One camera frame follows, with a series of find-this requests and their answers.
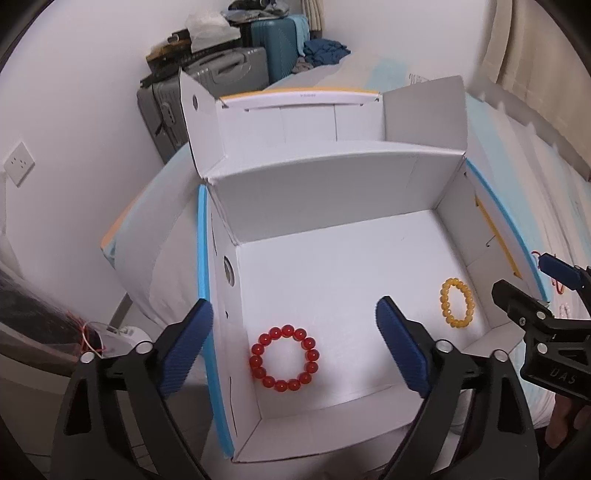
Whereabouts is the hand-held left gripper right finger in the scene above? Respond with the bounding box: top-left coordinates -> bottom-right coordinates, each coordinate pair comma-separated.
375,295 -> 541,480

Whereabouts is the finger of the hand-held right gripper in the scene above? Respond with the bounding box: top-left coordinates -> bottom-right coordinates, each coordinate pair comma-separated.
492,279 -> 555,331
538,253 -> 591,291

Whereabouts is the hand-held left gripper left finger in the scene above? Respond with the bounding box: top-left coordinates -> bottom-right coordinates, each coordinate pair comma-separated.
53,299 -> 218,480

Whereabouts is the red cord gold bar bracelet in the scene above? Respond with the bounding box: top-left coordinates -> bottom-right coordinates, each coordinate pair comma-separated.
531,250 -> 566,294

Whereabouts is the yellow bead bracelet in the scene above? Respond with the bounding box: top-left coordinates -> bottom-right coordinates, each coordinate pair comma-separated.
440,277 -> 475,328

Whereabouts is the red bead bracelet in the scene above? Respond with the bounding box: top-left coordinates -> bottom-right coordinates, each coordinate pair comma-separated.
249,324 -> 320,391

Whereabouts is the cardboard box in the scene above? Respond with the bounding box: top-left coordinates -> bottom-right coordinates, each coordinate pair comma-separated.
179,75 -> 552,464

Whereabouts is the person's right hand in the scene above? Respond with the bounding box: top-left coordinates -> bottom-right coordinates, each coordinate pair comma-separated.
545,397 -> 591,450

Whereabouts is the white plastic item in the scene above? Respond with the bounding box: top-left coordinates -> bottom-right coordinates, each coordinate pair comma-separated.
88,320 -> 145,357

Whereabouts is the dark plastic bag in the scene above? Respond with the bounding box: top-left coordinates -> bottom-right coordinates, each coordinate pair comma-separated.
0,263 -> 100,370

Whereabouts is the beige curtain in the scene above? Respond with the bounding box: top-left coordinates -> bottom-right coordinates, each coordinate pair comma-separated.
489,0 -> 591,181
301,0 -> 326,40

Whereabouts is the dark grey suitcase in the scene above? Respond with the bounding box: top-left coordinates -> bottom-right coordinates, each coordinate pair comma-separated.
137,76 -> 195,163

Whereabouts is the light grey suitcase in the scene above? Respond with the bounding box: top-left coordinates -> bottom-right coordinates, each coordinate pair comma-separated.
187,46 -> 271,95

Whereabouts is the black bag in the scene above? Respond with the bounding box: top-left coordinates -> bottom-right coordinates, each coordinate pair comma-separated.
145,30 -> 195,84

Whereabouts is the blue clothes pile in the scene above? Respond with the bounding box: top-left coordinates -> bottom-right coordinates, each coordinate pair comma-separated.
302,38 -> 352,70

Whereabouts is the teal suitcase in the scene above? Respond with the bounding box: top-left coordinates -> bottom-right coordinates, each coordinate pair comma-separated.
252,14 -> 309,86

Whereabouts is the white plastic bag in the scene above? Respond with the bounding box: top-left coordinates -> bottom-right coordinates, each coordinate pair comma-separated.
185,11 -> 242,51

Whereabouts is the grey clothes pile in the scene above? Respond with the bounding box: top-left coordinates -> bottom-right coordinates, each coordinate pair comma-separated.
228,0 -> 283,21

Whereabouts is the white wall socket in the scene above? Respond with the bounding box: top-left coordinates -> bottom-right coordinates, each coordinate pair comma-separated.
2,141 -> 35,188

